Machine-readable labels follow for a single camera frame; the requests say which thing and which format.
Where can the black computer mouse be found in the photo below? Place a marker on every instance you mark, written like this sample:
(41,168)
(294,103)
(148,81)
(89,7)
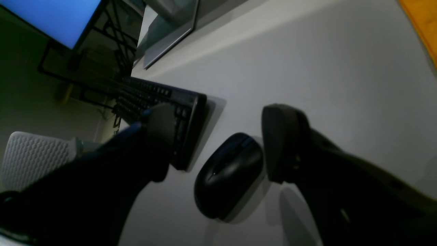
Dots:
(227,175)

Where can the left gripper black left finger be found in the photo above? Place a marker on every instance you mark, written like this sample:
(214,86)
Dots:
(87,201)

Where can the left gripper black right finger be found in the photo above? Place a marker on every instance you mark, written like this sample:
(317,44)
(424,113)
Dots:
(353,202)

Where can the grey laptop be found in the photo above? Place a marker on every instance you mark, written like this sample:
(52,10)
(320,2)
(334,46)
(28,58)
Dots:
(169,22)

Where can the blue lit monitor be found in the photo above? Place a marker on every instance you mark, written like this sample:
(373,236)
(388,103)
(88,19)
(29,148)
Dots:
(65,21)

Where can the white mesh office chair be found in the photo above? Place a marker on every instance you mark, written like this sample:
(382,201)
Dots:
(29,157)

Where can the orange T-shirt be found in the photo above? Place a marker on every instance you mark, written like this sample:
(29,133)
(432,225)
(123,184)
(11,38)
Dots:
(423,16)

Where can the black keyboard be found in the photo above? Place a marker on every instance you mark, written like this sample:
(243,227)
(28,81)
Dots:
(168,109)

